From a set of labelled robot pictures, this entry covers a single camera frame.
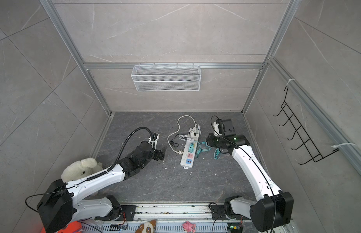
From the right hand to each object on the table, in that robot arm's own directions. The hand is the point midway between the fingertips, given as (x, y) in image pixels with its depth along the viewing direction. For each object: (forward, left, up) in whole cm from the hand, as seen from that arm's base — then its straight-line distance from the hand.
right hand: (210, 140), depth 80 cm
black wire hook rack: (+2, -41, +12) cm, 43 cm away
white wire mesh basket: (+46, +25, +11) cm, 54 cm away
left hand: (0, +28, -2) cm, 28 cm away
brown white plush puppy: (-38, +33, -16) cm, 53 cm away
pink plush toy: (-39, +13, -16) cm, 44 cm away
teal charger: (+2, +11, -12) cm, 16 cm away
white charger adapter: (+11, +14, -13) cm, 22 cm away
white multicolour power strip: (-2, +13, -16) cm, 21 cm away
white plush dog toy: (-16, +66, 0) cm, 68 cm away
